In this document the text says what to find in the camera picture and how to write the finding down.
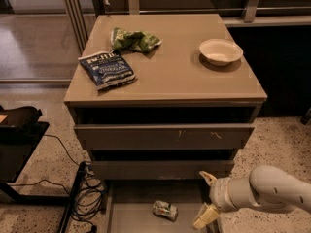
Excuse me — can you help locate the grey middle drawer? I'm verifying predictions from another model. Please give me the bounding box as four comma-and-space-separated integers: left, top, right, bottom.
91, 160, 234, 180

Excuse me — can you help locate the black cable bundle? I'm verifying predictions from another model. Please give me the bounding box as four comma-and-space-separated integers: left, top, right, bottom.
6, 133, 108, 233

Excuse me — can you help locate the metal railing frame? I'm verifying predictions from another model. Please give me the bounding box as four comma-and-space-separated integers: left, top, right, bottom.
63, 0, 311, 49

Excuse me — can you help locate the green crumpled chip bag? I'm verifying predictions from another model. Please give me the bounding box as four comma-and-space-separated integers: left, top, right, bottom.
111, 27, 162, 53

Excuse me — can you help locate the grey drawer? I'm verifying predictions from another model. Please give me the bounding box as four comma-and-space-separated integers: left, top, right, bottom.
101, 180, 221, 233
91, 160, 234, 180
74, 123, 254, 150

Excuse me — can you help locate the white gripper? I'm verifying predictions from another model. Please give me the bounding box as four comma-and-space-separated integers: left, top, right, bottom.
193, 171, 241, 229

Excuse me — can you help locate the blue vinegar chip bag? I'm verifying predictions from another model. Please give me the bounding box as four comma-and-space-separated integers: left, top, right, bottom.
79, 50, 136, 90

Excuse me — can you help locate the black side table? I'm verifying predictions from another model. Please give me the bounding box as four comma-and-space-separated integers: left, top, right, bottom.
0, 106, 86, 233

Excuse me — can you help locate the grey drawer cabinet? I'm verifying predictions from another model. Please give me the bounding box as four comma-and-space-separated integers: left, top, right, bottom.
63, 14, 268, 183

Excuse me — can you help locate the white bowl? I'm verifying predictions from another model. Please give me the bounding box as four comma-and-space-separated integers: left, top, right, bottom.
199, 39, 243, 66

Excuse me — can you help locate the grey bottom drawer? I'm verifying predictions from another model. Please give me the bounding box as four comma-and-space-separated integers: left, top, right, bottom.
101, 180, 221, 233

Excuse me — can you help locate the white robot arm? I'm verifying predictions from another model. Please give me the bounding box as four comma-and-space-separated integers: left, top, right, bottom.
193, 165, 311, 229

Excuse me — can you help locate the grey top drawer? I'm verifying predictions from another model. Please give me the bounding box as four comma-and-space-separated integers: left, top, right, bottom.
74, 123, 254, 150

